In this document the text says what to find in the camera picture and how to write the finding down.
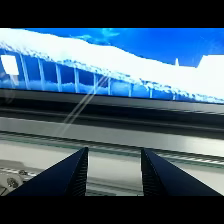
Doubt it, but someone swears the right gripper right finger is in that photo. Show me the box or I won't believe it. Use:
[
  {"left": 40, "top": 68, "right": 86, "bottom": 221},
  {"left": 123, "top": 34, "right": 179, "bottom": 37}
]
[{"left": 140, "top": 147, "right": 223, "bottom": 197}]

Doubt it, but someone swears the silver frame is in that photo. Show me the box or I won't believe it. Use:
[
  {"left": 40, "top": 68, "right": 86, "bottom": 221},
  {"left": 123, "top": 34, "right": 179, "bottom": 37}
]
[{"left": 0, "top": 115, "right": 224, "bottom": 197}]

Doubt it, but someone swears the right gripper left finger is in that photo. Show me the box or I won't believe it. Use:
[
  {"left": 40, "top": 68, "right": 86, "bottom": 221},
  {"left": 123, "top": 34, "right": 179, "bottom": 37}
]
[{"left": 6, "top": 146, "right": 90, "bottom": 197}]

